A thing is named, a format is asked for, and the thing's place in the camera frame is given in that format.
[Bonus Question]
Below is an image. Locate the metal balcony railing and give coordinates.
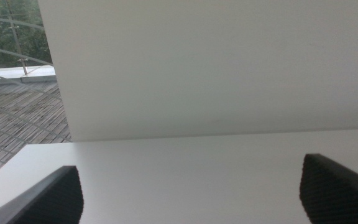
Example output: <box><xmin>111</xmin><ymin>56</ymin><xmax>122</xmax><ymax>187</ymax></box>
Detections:
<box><xmin>0</xmin><ymin>0</ymin><xmax>71</xmax><ymax>144</ymax></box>

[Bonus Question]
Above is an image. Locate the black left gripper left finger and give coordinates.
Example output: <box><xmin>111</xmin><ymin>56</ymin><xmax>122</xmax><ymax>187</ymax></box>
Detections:
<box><xmin>0</xmin><ymin>165</ymin><xmax>85</xmax><ymax>224</ymax></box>

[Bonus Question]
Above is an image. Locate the white backdrop board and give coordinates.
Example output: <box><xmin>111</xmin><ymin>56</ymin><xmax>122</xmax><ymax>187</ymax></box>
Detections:
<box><xmin>37</xmin><ymin>0</ymin><xmax>358</xmax><ymax>143</ymax></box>

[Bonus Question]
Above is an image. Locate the white concrete ledge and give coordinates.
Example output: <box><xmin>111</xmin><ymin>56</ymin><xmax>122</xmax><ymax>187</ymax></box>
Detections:
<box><xmin>0</xmin><ymin>65</ymin><xmax>57</xmax><ymax>86</ymax></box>

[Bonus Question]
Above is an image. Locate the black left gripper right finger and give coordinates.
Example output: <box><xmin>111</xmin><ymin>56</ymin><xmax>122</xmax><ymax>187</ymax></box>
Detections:
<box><xmin>299</xmin><ymin>153</ymin><xmax>358</xmax><ymax>224</ymax></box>

